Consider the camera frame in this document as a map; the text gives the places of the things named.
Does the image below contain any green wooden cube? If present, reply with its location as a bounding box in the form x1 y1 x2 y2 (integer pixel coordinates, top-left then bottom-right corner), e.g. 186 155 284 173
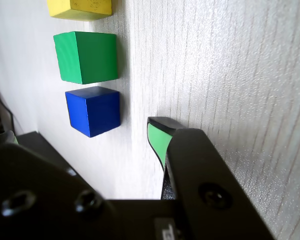
53 30 119 85

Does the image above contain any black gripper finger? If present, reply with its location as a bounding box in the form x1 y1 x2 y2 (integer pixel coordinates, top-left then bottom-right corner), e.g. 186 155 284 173
0 129 111 240

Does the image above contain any blue wooden cube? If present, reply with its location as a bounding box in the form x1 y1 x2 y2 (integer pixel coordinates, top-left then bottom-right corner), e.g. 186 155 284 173
64 86 122 139

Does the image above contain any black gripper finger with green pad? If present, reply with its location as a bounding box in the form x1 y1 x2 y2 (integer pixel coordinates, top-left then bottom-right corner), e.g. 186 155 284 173
146 115 276 240

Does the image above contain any yellow wooden cube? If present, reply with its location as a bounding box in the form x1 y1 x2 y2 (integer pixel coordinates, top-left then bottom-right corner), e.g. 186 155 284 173
46 0 113 22

